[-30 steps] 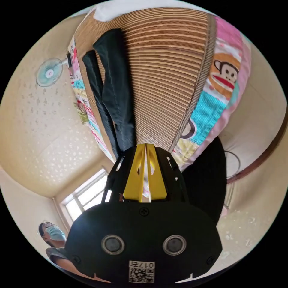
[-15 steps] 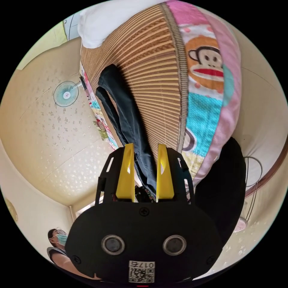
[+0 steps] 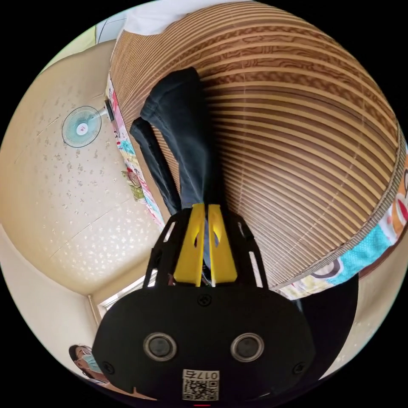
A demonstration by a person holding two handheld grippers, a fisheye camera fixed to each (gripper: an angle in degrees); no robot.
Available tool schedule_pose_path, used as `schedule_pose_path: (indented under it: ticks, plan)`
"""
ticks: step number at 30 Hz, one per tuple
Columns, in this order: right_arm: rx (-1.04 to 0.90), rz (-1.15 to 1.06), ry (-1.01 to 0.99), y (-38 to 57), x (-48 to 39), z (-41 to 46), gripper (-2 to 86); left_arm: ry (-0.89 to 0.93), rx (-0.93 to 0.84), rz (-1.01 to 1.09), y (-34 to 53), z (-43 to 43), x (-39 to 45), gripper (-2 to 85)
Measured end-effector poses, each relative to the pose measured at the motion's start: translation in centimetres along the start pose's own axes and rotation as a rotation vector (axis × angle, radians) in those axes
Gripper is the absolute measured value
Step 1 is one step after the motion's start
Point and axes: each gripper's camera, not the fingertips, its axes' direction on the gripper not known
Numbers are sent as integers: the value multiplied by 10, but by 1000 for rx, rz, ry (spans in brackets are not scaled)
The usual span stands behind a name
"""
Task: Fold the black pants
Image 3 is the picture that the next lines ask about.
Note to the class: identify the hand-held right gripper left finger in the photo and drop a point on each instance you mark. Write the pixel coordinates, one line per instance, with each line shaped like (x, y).
(191, 255)

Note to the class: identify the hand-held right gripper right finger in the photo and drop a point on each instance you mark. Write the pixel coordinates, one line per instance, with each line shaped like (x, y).
(223, 258)

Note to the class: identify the black pants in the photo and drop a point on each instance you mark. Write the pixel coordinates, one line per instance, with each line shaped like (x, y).
(188, 143)

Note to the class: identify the window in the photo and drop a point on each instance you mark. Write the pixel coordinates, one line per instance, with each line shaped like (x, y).
(110, 299)

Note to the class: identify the bed with woven mat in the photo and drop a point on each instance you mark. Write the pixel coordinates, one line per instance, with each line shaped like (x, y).
(287, 127)

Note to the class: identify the standing fan with teal blades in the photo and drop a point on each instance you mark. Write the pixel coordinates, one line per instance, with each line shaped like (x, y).
(81, 128)

